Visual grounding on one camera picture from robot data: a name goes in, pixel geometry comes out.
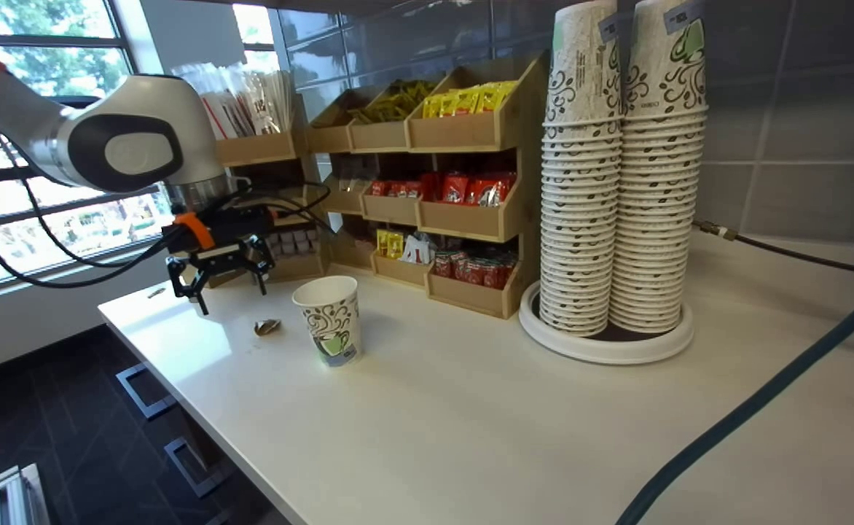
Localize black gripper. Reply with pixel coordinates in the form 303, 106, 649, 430
166, 212, 277, 319

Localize small red white packets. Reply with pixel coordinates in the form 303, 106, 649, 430
267, 227, 321, 263

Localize printed paper cup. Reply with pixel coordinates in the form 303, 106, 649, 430
287, 272, 361, 371

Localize narrow wooden tiered organizer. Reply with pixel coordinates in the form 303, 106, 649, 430
206, 96, 326, 290

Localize small yellow tea packets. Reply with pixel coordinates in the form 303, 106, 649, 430
372, 227, 408, 263

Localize clear wrapped cutlery packets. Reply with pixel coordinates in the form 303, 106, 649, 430
187, 62, 296, 141

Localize olive brown packets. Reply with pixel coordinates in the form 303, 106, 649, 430
321, 93, 370, 129

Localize dark yellow packets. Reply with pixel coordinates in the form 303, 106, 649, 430
357, 80, 437, 126

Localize red snack packets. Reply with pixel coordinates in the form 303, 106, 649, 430
430, 247, 517, 293
363, 170, 520, 211

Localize wide wooden tiered organizer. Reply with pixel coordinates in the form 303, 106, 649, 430
303, 56, 549, 322

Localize bright yellow packets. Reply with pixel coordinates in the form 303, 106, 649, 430
418, 80, 520, 122

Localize tall stack of paper cups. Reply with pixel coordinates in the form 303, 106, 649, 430
608, 0, 711, 339
536, 0, 625, 342

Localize white round cup tray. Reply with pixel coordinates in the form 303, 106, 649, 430
516, 278, 695, 371

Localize orange cable connector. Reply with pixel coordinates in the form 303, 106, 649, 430
169, 211, 217, 253

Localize grey drawer handle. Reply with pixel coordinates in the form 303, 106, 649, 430
163, 431, 239, 500
114, 358, 176, 424

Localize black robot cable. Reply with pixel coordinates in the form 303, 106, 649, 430
0, 37, 176, 293

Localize white frame rack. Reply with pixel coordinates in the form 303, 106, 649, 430
0, 462, 55, 525

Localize thin black cable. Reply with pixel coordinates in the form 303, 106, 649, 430
694, 218, 854, 282

